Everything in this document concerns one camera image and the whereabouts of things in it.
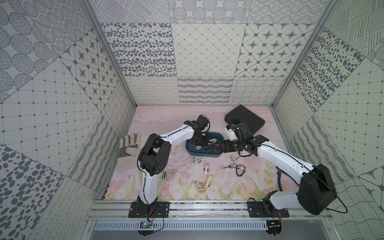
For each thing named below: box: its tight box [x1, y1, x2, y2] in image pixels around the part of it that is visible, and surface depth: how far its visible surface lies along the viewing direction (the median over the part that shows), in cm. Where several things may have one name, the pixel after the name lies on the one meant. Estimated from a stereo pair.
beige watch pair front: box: [193, 175, 212, 193], surface depth 82 cm
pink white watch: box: [203, 162, 209, 175], surface depth 87 cm
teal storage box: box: [185, 132, 224, 158], surface depth 97 cm
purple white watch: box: [192, 156, 203, 164], surface depth 91 cm
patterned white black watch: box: [162, 169, 174, 181], surface depth 88 cm
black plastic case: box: [224, 104, 266, 135], surface depth 110 cm
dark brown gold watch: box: [236, 164, 246, 177], surface depth 88 cm
